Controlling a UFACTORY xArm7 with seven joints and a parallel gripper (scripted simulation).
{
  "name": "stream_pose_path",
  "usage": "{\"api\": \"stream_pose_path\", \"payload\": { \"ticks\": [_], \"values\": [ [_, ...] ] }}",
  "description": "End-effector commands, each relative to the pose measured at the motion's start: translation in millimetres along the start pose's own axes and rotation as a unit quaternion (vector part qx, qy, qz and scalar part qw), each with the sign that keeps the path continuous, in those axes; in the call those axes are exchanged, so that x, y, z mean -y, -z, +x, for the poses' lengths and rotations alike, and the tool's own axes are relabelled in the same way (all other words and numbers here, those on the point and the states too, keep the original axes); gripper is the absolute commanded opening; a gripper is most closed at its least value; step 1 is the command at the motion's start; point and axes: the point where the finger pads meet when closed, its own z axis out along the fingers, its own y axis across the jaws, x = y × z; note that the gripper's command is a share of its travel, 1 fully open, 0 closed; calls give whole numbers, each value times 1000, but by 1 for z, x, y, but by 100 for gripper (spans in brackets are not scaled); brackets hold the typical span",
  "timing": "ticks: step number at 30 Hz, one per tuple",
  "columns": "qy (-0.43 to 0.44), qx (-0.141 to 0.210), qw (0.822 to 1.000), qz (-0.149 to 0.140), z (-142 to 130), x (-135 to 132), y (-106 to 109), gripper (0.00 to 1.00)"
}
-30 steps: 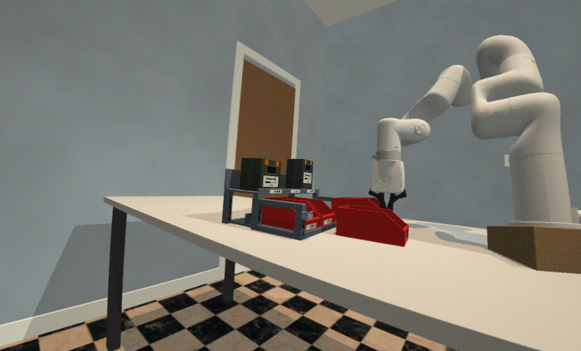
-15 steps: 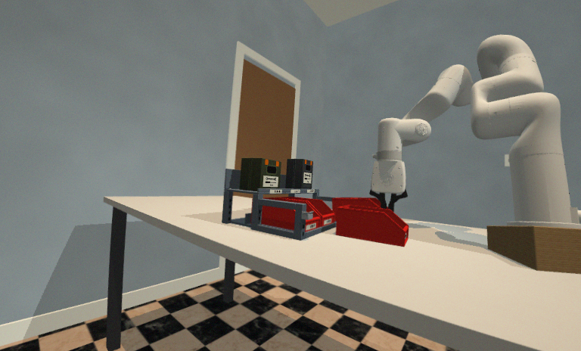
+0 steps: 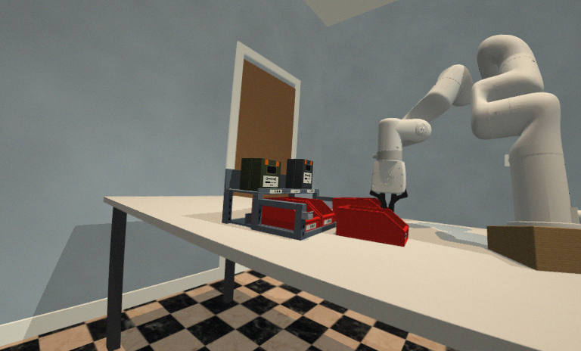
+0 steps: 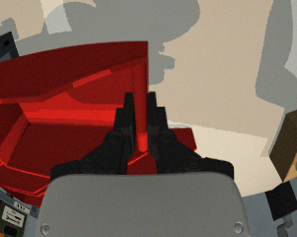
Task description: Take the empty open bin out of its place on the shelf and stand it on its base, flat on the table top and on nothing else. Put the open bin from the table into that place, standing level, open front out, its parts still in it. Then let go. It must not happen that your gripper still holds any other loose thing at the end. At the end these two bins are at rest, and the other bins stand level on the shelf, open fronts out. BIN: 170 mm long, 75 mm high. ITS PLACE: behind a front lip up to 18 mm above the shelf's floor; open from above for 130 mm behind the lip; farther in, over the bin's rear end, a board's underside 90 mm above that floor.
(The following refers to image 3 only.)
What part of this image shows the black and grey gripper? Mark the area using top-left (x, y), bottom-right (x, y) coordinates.
top-left (370, 160), bottom-right (408, 212)

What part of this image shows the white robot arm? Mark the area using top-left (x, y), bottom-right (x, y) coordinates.
top-left (373, 35), bottom-right (581, 229)

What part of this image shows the grey metal shelf rack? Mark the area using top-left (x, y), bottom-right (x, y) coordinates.
top-left (222, 169), bottom-right (337, 241)

